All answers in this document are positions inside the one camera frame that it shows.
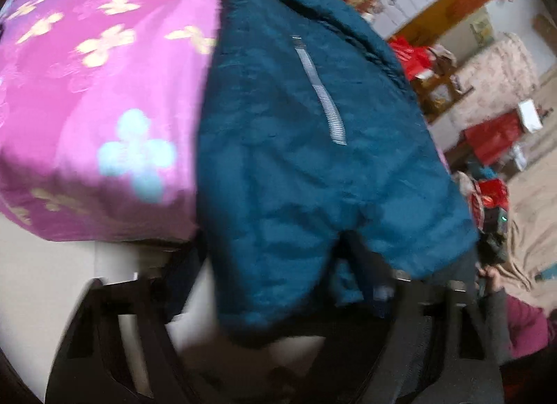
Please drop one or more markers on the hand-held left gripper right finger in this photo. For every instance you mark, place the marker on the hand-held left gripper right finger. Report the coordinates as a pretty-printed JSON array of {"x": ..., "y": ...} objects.
[{"x": 439, "y": 334}]

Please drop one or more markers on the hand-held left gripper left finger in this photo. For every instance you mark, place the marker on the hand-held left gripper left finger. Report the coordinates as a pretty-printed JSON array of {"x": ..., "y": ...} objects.
[{"x": 108, "y": 334}]

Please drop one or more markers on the teal puffer jacket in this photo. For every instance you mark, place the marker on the teal puffer jacket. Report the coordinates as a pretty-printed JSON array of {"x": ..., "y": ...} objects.
[{"x": 296, "y": 160}]

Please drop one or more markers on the person's right forearm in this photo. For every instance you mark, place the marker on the person's right forearm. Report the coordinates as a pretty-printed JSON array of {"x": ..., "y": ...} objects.
[{"x": 496, "y": 325}]

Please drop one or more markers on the person's right hand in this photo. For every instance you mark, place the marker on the person's right hand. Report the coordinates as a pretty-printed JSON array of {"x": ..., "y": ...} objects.
[{"x": 489, "y": 278}]

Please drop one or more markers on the red patterned bag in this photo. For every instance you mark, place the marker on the red patterned bag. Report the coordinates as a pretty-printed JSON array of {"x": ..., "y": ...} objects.
[{"x": 491, "y": 195}]

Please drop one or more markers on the beige blanket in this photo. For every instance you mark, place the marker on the beige blanket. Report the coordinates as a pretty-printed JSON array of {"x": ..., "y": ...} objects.
[{"x": 535, "y": 221}]

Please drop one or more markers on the white bed base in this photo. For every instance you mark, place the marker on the white bed base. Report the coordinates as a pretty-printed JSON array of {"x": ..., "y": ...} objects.
[{"x": 48, "y": 282}]

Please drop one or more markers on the person's magenta sweater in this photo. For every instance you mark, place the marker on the person's magenta sweater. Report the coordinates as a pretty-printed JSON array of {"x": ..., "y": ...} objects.
[{"x": 528, "y": 330}]

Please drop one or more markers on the white box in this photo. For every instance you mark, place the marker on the white box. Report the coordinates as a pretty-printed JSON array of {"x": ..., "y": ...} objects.
[{"x": 531, "y": 117}]

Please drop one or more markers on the pale floral curtain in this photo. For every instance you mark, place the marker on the pale floral curtain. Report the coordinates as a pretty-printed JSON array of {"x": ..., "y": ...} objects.
[{"x": 494, "y": 77}]

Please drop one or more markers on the wooden chair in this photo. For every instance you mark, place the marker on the wooden chair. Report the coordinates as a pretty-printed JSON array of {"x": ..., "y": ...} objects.
[{"x": 439, "y": 86}]

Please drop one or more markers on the red shopping bag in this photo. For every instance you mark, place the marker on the red shopping bag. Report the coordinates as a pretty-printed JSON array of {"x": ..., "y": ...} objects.
[{"x": 409, "y": 56}]

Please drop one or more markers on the pink floral bedsheet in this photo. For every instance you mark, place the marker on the pink floral bedsheet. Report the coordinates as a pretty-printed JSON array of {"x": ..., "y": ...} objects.
[{"x": 100, "y": 95}]

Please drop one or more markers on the wall poster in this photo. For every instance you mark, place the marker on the wall poster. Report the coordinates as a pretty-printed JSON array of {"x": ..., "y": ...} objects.
[{"x": 482, "y": 31}]

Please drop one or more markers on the orange wooden wall panel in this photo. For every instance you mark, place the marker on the orange wooden wall panel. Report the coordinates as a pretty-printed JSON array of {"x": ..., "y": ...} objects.
[{"x": 452, "y": 6}]

